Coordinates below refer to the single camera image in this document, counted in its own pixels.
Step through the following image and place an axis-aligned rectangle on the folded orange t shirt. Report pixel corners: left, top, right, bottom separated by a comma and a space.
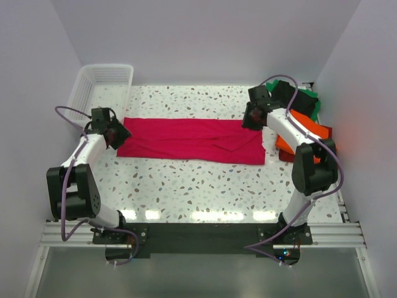
275, 110, 332, 163

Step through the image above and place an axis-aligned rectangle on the folded black t shirt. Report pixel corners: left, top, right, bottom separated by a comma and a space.
269, 80, 319, 118

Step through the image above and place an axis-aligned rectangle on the aluminium frame rail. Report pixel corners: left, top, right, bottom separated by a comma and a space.
39, 222, 367, 248

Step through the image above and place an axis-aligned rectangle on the folded green t shirt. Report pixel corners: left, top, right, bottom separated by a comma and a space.
265, 79, 320, 121

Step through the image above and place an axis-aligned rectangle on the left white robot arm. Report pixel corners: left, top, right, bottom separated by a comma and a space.
46, 106, 132, 243

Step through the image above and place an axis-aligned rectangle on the folded dark red t shirt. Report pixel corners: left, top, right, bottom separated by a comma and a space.
275, 124, 332, 163

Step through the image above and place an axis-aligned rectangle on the crimson pink t shirt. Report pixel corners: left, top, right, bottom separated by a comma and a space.
117, 118, 265, 166

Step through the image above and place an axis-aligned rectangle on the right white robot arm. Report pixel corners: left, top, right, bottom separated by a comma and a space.
242, 86, 338, 244

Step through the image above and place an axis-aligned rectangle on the white plastic basket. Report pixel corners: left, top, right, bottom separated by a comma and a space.
65, 63, 134, 127

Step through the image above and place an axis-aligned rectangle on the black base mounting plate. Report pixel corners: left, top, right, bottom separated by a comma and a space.
91, 223, 313, 264

